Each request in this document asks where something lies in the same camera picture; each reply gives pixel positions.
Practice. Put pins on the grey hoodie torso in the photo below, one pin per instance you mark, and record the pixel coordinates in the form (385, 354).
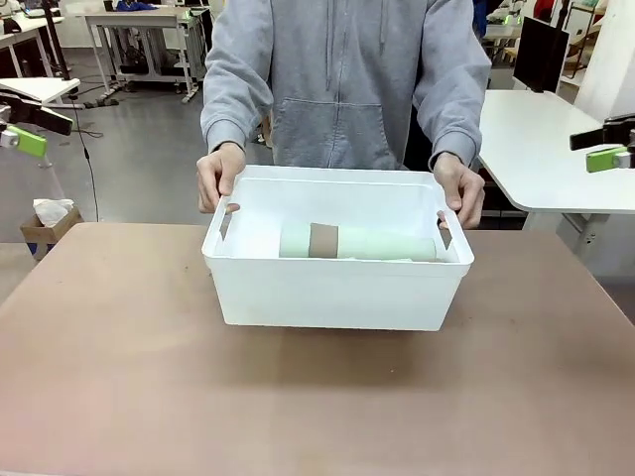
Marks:
(342, 89)

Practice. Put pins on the wooden chair frame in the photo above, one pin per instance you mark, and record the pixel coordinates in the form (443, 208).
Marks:
(585, 44)

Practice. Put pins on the black stand pole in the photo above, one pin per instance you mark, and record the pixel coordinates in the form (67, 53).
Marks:
(54, 39)

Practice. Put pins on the white background desk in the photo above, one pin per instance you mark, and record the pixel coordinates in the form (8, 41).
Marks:
(30, 30)

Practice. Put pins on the white table with legs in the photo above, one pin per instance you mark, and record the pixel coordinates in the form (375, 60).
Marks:
(44, 86)

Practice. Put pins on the brown plastic cup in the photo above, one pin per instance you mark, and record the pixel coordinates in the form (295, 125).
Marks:
(324, 240)

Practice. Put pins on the black monitor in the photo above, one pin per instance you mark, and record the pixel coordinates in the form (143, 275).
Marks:
(541, 49)

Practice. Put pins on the white plastic basket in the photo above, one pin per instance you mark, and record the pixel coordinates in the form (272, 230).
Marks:
(337, 292)

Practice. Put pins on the right gripper finger with green tip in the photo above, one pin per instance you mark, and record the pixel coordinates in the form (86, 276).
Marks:
(615, 131)
(607, 159)

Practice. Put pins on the blue jacket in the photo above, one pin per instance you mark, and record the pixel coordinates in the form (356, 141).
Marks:
(480, 15)

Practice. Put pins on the white crumpled tissue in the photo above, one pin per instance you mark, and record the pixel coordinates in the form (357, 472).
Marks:
(49, 208)

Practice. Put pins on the person's left forearm grey sleeve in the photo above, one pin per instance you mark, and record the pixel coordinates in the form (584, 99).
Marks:
(454, 119)

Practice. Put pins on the person's right forearm grey sleeve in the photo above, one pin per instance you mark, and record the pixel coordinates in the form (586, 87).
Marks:
(233, 109)

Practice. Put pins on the person's left hand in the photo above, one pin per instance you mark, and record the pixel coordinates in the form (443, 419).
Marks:
(464, 191)

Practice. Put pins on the cardboard box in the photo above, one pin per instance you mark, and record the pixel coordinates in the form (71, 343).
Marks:
(47, 233)

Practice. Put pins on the person's right hand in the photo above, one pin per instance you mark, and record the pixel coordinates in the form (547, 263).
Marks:
(218, 173)

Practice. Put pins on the left gripper finger with green tip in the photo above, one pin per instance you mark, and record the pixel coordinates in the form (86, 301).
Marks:
(27, 142)
(35, 116)

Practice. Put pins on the grey workshop desk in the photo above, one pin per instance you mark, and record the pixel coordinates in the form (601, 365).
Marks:
(144, 20)

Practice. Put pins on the large white side table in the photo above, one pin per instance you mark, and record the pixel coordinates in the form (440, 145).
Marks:
(536, 149)

